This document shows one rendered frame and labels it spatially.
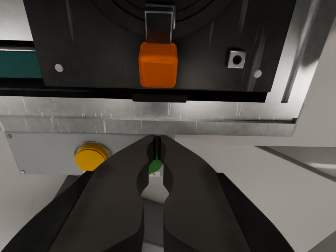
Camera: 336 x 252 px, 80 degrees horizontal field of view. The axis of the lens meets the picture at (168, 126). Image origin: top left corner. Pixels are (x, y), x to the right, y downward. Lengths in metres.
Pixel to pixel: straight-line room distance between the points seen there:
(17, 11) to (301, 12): 0.30
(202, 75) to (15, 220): 0.54
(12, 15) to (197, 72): 0.22
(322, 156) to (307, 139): 1.41
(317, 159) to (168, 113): 1.68
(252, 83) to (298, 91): 0.06
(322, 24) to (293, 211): 0.43
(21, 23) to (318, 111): 0.45
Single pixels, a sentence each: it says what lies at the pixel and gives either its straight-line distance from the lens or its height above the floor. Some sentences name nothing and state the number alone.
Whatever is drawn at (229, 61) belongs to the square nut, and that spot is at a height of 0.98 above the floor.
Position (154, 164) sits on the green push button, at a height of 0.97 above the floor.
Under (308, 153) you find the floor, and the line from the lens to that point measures 1.79.
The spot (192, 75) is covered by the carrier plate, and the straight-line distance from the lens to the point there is 0.21.
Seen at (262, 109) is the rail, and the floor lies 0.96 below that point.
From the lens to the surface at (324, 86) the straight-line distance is 0.42.
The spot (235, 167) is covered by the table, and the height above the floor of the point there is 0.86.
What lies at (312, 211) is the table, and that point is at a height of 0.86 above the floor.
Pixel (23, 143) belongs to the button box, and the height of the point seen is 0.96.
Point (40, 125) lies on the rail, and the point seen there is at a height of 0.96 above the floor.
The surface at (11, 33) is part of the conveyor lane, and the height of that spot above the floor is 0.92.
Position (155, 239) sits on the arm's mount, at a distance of 0.43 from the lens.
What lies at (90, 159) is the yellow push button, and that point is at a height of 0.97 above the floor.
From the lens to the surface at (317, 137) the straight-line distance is 0.47.
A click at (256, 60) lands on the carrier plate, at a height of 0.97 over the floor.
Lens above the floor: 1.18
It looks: 62 degrees down
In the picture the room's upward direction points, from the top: 178 degrees clockwise
